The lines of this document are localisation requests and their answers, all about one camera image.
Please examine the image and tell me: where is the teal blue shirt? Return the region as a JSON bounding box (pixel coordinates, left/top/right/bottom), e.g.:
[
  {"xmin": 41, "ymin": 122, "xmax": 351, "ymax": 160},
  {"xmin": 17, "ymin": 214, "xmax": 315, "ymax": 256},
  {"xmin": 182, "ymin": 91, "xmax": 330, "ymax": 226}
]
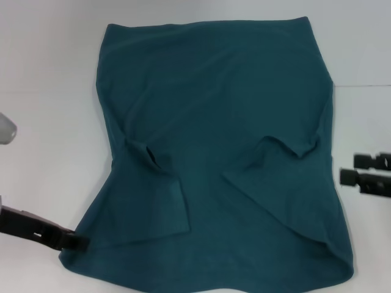
[{"xmin": 57, "ymin": 15, "xmax": 355, "ymax": 293}]

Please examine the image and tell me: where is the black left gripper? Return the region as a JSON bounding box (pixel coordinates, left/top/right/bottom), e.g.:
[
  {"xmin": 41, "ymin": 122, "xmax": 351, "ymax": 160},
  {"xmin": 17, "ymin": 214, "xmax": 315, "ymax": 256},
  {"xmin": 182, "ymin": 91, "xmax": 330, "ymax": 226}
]
[{"xmin": 0, "ymin": 204, "xmax": 91, "ymax": 253}]

